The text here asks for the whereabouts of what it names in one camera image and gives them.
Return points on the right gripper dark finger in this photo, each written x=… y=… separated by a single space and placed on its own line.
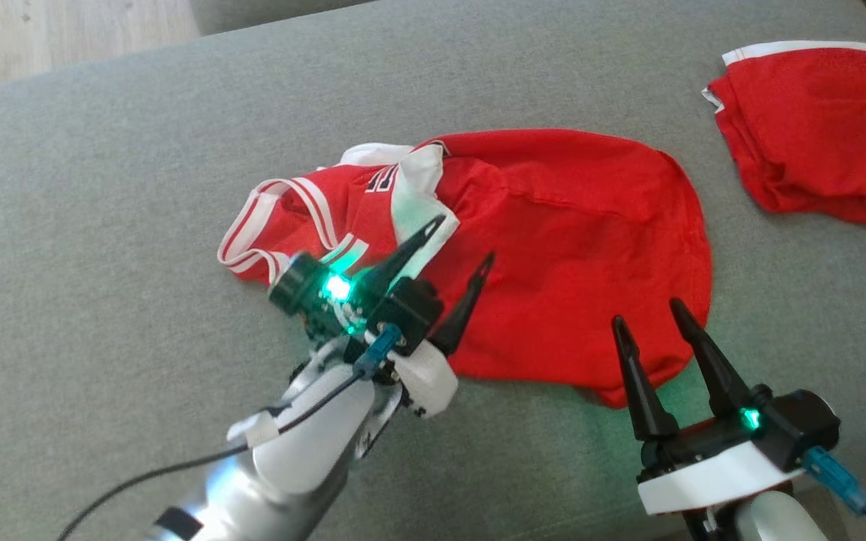
x=715 y=376
x=647 y=398

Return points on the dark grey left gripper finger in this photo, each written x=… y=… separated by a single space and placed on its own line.
x=463 y=312
x=403 y=259

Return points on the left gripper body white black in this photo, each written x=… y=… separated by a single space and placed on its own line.
x=328 y=300

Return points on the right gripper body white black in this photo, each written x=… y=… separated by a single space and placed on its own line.
x=711 y=473

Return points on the red jersey white striped trim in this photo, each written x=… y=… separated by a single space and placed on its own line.
x=576 y=225

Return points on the red shorts white waistband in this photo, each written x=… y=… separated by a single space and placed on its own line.
x=816 y=128

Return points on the right robot arm silver white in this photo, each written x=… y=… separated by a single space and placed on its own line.
x=779 y=522

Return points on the left robot arm silver white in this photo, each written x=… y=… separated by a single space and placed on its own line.
x=290 y=466

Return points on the large grey sofa seat cushion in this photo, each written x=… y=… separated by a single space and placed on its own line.
x=102 y=188

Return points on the medium grey sofa seat cushion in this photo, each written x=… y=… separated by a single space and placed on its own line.
x=252 y=11

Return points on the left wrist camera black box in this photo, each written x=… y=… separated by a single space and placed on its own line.
x=414 y=312

